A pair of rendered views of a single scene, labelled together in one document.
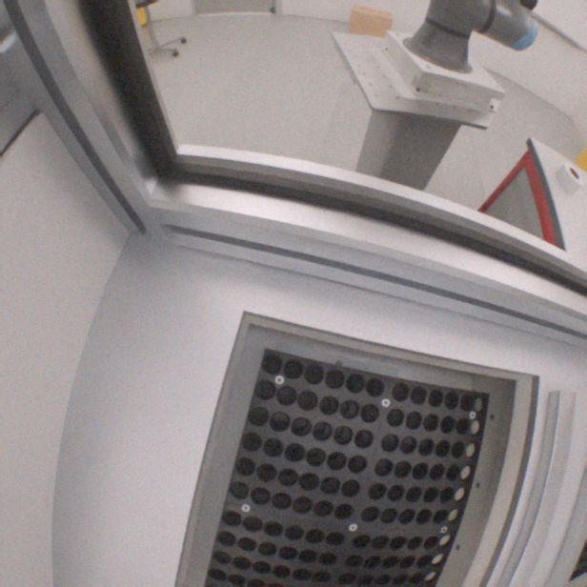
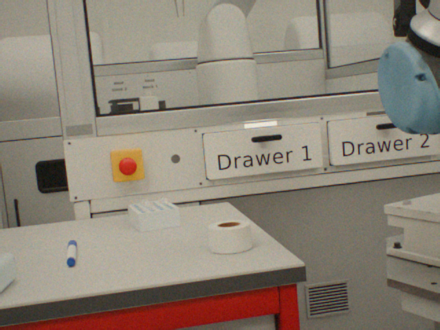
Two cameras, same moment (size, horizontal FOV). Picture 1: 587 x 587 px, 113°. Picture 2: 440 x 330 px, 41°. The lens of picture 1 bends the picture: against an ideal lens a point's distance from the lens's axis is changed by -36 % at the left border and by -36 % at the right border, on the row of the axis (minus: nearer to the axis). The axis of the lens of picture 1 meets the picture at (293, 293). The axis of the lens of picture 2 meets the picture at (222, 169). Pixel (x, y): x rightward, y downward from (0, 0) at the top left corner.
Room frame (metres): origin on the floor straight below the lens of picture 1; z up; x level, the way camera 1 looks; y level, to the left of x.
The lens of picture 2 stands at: (1.37, -0.96, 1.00)
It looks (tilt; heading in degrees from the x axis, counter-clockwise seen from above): 7 degrees down; 161
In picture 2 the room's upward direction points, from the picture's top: 5 degrees counter-clockwise
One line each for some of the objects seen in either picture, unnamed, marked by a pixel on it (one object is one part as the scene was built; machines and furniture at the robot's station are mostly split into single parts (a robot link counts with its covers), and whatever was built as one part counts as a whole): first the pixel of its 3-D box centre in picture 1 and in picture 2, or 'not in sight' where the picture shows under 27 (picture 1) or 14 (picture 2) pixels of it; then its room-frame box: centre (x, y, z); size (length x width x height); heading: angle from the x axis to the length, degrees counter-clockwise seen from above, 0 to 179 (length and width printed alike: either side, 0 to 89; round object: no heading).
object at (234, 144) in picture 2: not in sight; (263, 150); (0.06, -0.40, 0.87); 0.29 x 0.02 x 0.11; 81
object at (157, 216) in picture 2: not in sight; (152, 215); (0.18, -0.71, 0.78); 0.12 x 0.08 x 0.04; 179
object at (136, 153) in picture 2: not in sight; (127, 164); (0.02, -0.72, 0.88); 0.07 x 0.05 x 0.07; 81
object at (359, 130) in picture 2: not in sight; (383, 137); (0.11, -0.09, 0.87); 0.29 x 0.02 x 0.11; 81
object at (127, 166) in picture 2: not in sight; (127, 166); (0.05, -0.73, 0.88); 0.04 x 0.03 x 0.04; 81
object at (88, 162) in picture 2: not in sight; (238, 139); (-0.42, -0.28, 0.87); 1.02 x 0.95 x 0.14; 81
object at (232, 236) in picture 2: not in sight; (229, 236); (0.48, -0.65, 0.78); 0.07 x 0.07 x 0.04
